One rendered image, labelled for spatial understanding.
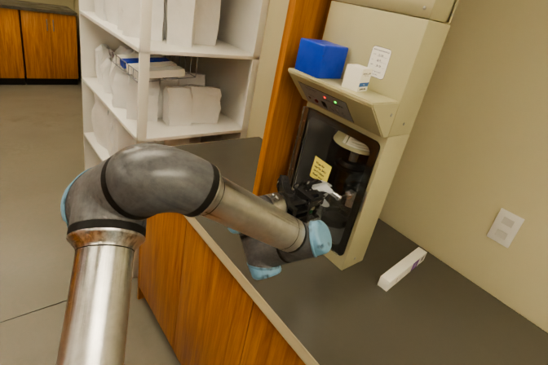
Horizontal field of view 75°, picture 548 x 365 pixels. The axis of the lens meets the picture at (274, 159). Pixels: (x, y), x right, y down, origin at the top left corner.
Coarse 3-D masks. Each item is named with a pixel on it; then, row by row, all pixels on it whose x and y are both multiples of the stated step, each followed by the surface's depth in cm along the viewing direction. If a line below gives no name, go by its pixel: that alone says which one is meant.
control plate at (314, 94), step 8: (304, 88) 107; (312, 88) 103; (312, 96) 107; (320, 96) 103; (328, 96) 99; (320, 104) 108; (328, 104) 104; (336, 104) 99; (344, 104) 95; (336, 112) 104; (344, 112) 100; (352, 120) 100
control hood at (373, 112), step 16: (304, 80) 102; (320, 80) 98; (336, 80) 102; (304, 96) 113; (336, 96) 95; (352, 96) 89; (368, 96) 90; (384, 96) 94; (352, 112) 96; (368, 112) 89; (384, 112) 90; (368, 128) 96; (384, 128) 93
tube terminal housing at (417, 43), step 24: (336, 24) 105; (360, 24) 98; (384, 24) 93; (408, 24) 88; (432, 24) 85; (360, 48) 99; (408, 48) 89; (432, 48) 90; (408, 72) 89; (432, 72) 95; (408, 96) 93; (336, 120) 109; (408, 120) 99; (384, 144) 97; (384, 168) 103; (384, 192) 110; (360, 216) 107; (360, 240) 115; (336, 264) 117
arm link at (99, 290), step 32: (64, 192) 60; (96, 192) 54; (96, 224) 53; (128, 224) 55; (96, 256) 52; (128, 256) 55; (96, 288) 50; (128, 288) 54; (64, 320) 50; (96, 320) 49; (64, 352) 47; (96, 352) 47
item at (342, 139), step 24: (312, 120) 115; (312, 144) 117; (336, 144) 109; (360, 144) 102; (336, 168) 110; (360, 168) 103; (360, 192) 104; (312, 216) 121; (336, 216) 113; (336, 240) 114
